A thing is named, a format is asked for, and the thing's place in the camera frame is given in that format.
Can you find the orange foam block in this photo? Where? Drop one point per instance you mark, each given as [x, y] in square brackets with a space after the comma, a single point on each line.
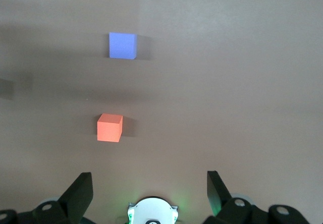
[109, 129]

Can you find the purple foam block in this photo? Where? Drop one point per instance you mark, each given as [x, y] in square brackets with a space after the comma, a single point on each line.
[122, 45]

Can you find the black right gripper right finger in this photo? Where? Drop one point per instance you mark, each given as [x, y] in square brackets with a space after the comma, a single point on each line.
[219, 196]

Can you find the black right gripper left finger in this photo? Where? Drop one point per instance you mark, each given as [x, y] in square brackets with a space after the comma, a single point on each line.
[75, 198]

